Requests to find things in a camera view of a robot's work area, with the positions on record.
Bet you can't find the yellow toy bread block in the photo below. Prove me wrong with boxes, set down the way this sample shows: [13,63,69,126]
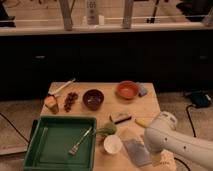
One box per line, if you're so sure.
[44,96,59,114]

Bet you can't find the grey blue towel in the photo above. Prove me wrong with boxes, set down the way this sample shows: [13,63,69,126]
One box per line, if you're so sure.
[123,139,151,167]

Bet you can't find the yellow toy corn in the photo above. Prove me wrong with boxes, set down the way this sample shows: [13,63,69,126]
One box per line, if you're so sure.
[135,119,148,128]

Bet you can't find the toy grape bunch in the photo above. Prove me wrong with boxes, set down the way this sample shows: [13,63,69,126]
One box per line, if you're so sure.
[64,92,78,112]

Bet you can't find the white cup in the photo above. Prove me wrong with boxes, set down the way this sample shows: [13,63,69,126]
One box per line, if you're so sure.
[103,135,122,155]

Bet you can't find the metal fork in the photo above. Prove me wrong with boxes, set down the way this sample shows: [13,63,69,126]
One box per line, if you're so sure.
[69,127,92,156]

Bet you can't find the dark blue bag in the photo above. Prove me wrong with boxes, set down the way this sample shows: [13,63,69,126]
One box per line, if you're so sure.
[190,92,211,108]

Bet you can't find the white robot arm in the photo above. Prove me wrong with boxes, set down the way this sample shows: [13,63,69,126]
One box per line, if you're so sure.
[144,111,213,171]

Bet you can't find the green toy broccoli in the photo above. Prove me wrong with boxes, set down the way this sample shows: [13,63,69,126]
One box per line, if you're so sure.
[96,122,117,136]

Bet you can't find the black cable left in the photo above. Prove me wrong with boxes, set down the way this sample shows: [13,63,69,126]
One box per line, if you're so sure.
[0,112,31,145]

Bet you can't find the black power cable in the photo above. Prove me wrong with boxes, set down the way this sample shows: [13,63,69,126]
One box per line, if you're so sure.
[173,103,201,171]

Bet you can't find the green plastic tray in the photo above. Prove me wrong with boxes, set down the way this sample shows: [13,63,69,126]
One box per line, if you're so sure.
[23,116,96,171]

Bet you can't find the orange bowl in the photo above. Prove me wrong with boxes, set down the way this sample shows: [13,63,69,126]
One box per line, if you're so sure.
[115,80,139,100]

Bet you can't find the blue grey sponge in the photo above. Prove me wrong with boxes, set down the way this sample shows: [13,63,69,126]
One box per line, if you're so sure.
[137,83,148,97]

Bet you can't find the black handled brush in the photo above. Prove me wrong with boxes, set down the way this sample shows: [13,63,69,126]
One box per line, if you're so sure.
[109,112,132,124]

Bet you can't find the purple bowl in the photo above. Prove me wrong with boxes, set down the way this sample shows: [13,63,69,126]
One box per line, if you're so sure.
[82,89,104,111]

